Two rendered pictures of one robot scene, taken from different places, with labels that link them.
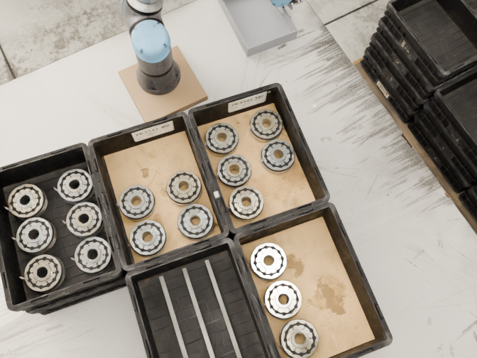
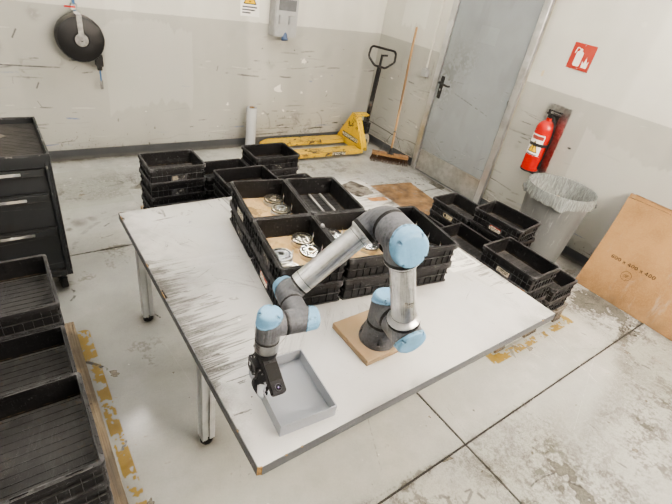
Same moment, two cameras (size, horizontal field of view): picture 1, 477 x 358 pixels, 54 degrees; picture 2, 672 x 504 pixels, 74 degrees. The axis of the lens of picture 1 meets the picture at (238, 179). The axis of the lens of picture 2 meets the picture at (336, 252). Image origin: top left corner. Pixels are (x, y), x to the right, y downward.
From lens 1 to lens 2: 2.18 m
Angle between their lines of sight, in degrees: 77
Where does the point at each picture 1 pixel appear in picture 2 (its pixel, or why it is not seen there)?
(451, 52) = (31, 432)
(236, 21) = (311, 390)
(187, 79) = (352, 334)
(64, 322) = not seen: hidden behind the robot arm
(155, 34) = (385, 294)
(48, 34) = not seen: outside the picture
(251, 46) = (295, 366)
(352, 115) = (206, 311)
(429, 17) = (29, 485)
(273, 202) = (283, 242)
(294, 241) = not seen: hidden behind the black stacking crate
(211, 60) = (332, 356)
